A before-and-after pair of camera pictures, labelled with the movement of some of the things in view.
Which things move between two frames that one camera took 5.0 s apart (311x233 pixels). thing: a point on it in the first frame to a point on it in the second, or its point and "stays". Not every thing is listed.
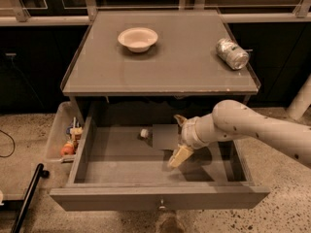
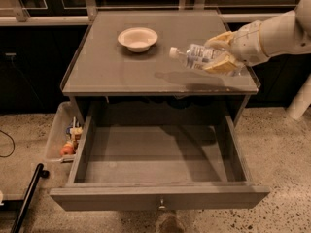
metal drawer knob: [162, 206] stays
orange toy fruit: [67, 149] stays
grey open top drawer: [121, 164] stays
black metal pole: [28, 197] stays
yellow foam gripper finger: [180, 155] to [224, 63]
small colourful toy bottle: [76, 132] stays
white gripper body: [189, 134] to [249, 45]
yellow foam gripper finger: [180, 119] to [223, 40]
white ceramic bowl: [138, 39] stays
